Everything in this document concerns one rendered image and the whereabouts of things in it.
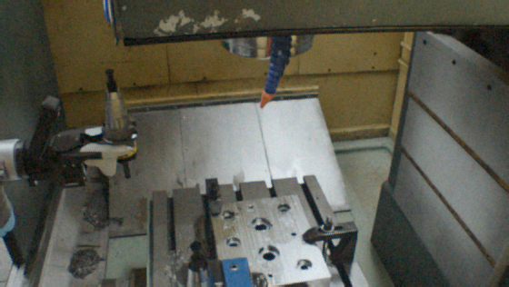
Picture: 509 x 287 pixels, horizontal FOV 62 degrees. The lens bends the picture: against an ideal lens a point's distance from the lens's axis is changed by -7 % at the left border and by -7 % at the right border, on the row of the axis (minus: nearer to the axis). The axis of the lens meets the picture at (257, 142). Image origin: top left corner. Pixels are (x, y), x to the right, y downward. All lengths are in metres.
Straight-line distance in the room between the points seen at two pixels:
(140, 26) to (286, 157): 1.44
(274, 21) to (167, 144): 1.44
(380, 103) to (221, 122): 0.75
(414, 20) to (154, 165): 1.43
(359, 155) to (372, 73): 0.39
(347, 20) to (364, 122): 1.75
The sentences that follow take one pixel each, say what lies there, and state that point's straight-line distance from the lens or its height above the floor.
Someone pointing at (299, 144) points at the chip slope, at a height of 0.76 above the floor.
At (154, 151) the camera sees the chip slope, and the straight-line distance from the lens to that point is 1.81.
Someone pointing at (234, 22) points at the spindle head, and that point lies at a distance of 0.42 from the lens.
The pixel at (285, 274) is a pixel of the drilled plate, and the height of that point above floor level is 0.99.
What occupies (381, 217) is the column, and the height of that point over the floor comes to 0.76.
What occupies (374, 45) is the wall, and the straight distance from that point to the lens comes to 2.02.
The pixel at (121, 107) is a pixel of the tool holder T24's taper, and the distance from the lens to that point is 0.79.
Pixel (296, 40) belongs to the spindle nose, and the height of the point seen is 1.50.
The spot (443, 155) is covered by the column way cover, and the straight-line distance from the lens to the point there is 1.10.
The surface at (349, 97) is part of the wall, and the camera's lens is 2.08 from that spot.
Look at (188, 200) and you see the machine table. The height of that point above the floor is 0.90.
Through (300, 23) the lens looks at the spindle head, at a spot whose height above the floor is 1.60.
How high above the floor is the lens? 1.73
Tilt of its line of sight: 32 degrees down
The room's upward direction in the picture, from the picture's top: straight up
